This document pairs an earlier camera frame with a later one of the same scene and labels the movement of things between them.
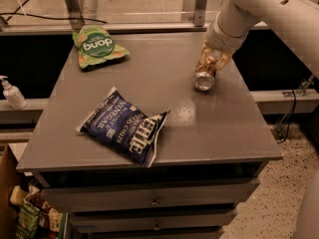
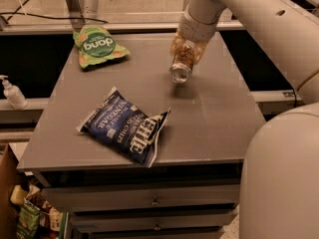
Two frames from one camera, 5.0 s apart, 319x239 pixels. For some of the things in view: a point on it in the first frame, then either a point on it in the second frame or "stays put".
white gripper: [223, 40] to [194, 30]
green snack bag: [96, 46] stays put
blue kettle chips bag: [118, 121] stays put
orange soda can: [205, 73] to [182, 63]
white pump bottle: [13, 94] stays put
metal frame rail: [77, 25] stays put
